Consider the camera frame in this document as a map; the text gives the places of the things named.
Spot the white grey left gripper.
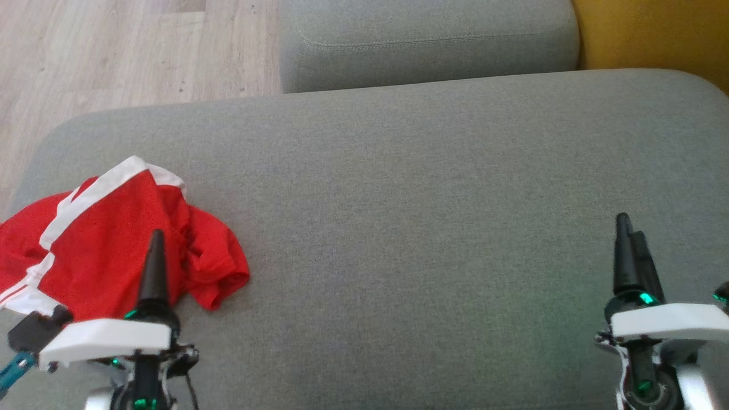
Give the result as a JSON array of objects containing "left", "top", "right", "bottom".
[{"left": 39, "top": 229, "right": 200, "bottom": 410}]

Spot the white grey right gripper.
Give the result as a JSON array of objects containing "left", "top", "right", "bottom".
[{"left": 595, "top": 213, "right": 729, "bottom": 410}]

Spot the red white basketball jersey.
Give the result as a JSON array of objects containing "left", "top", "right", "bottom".
[{"left": 0, "top": 191, "right": 251, "bottom": 319}]

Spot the long grey sofa seat cushion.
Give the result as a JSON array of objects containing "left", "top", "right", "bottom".
[{"left": 279, "top": 0, "right": 580, "bottom": 94}]

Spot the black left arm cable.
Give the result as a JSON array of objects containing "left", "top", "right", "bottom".
[{"left": 183, "top": 370, "right": 201, "bottom": 410}]

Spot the teal camera cable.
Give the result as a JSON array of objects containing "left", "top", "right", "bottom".
[{"left": 0, "top": 351, "right": 36, "bottom": 399}]

